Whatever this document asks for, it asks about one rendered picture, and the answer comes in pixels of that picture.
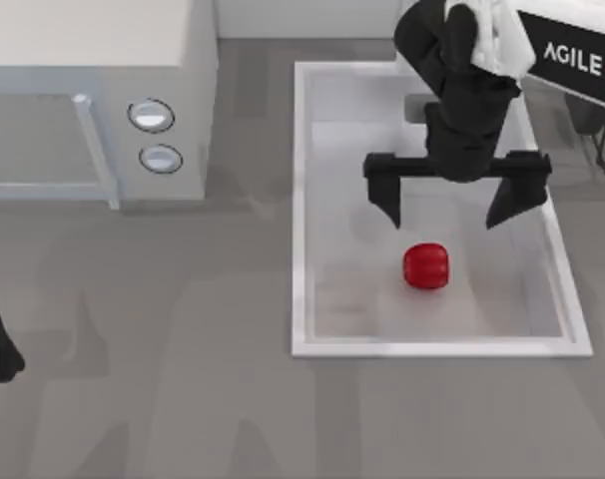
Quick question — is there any red bell pepper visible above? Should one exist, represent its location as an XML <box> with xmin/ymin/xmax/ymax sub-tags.
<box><xmin>402</xmin><ymin>242</ymin><xmax>452</xmax><ymax>291</ymax></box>

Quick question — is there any white sink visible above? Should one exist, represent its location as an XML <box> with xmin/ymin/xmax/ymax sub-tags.
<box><xmin>290</xmin><ymin>60</ymin><xmax>595</xmax><ymax>358</ymax></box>

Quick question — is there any small microwave knob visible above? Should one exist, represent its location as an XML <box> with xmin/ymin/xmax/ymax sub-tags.
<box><xmin>138</xmin><ymin>144</ymin><xmax>185</xmax><ymax>177</ymax></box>

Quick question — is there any large microwave knob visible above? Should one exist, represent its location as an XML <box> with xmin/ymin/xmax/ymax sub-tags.
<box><xmin>127</xmin><ymin>97</ymin><xmax>177</xmax><ymax>135</ymax></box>

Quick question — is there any pale microwave oven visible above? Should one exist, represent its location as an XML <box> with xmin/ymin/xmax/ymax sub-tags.
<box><xmin>0</xmin><ymin>0</ymin><xmax>220</xmax><ymax>212</ymax></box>

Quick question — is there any microwave oven door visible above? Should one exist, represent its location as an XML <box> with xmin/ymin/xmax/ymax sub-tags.
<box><xmin>0</xmin><ymin>91</ymin><xmax>121</xmax><ymax>211</ymax></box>

